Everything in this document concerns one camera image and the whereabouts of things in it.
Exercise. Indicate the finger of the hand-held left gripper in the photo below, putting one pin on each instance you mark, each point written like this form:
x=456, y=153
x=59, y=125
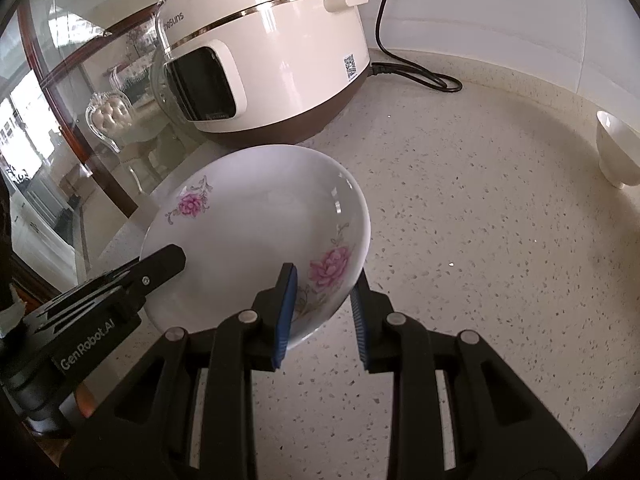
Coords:
x=162, y=265

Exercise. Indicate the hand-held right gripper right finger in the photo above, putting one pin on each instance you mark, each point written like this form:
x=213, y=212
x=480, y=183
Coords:
x=361, y=325

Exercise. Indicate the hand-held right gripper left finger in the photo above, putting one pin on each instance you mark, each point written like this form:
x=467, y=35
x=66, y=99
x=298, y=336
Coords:
x=285, y=310

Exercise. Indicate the white floral plate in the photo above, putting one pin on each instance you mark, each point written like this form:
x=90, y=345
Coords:
x=260, y=210

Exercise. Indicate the white floral footed bowl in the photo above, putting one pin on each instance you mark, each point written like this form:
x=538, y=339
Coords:
x=620, y=155

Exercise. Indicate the white upholstered chair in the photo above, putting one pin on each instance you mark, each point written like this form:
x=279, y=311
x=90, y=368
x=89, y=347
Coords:
x=107, y=117

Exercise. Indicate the wooden framed glass door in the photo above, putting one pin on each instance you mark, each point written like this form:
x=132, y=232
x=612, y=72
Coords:
x=75, y=125

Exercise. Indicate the cream rice cooker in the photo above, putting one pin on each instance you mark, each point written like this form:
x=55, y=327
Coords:
x=280, y=50

